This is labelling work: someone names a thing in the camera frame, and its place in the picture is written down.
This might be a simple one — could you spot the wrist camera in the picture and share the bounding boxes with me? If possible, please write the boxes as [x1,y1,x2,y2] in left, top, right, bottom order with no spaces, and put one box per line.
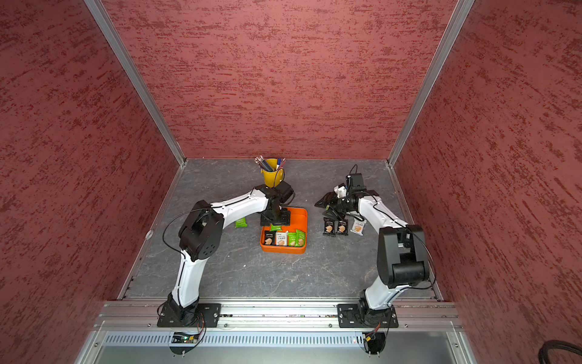
[346,173,367,195]
[274,181,295,206]

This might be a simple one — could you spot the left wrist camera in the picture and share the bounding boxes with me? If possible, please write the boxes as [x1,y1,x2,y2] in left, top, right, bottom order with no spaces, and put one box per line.
[274,181,295,206]

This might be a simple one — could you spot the green cookie packet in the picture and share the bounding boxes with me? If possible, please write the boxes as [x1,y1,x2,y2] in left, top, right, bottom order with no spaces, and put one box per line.
[235,218,248,228]

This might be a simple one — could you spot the aluminium front rail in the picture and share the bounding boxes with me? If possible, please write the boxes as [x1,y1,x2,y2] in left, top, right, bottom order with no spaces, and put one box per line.
[92,298,465,332]

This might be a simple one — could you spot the white cookie packet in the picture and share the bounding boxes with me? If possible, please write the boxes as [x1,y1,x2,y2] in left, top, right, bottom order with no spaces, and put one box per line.
[275,231,288,247]

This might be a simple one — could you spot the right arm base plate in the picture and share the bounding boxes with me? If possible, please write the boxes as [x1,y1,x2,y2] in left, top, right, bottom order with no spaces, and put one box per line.
[337,303,399,329]

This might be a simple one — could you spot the yellow pencil cup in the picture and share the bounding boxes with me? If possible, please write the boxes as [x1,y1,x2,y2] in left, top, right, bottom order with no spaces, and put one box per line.
[262,159,285,187]

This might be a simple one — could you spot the orange storage box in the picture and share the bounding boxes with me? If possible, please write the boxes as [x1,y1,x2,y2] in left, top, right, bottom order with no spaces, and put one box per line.
[260,207,308,255]

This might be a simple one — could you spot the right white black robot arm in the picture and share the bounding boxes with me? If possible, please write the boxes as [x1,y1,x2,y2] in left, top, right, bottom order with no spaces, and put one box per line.
[315,191,430,311]

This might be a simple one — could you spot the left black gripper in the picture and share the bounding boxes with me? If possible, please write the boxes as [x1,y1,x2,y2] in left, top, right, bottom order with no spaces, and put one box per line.
[260,205,291,227]

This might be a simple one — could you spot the coloured pencils bunch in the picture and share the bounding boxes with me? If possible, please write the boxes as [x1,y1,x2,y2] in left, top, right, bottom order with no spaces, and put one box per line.
[255,156,286,172]

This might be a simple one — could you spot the white cookie packet outside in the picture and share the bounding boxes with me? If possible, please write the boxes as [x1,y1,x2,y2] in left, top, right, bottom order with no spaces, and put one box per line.
[350,219,367,236]

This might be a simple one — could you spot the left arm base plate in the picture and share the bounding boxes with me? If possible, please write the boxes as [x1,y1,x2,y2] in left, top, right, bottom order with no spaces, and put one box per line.
[157,303,222,329]

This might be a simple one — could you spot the black cable loop corner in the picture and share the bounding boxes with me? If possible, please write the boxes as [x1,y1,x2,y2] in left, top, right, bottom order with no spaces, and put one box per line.
[538,340,582,364]

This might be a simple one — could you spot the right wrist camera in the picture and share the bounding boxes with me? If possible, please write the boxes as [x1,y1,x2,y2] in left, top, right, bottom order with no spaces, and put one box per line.
[346,173,367,195]

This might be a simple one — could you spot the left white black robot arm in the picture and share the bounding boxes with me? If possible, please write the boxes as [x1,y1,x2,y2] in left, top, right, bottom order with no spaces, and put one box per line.
[168,182,295,314]

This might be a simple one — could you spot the black cookie packet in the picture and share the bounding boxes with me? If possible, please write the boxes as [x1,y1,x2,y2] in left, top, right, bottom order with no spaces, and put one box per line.
[323,218,336,237]
[336,220,349,236]
[262,231,276,246]

